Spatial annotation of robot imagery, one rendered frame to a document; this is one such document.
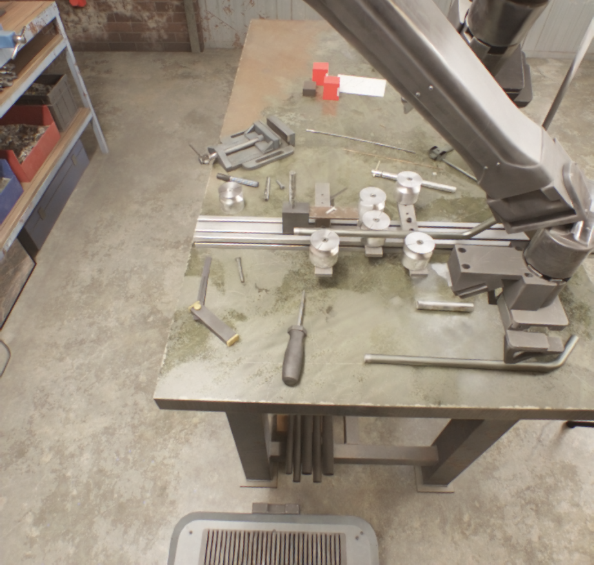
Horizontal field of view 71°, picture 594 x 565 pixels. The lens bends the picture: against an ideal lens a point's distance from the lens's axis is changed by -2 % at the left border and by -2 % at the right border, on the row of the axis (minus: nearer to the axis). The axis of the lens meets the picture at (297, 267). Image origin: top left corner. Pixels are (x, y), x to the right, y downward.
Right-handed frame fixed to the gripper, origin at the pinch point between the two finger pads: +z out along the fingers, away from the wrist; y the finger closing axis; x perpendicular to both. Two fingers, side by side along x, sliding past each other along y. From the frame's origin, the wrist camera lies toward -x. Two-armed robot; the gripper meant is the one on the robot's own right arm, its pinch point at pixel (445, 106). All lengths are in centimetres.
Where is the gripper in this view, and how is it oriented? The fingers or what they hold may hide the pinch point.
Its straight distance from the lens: 59.5
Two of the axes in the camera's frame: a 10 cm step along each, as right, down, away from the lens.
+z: 0.0, 1.8, 9.8
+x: -0.3, 9.8, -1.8
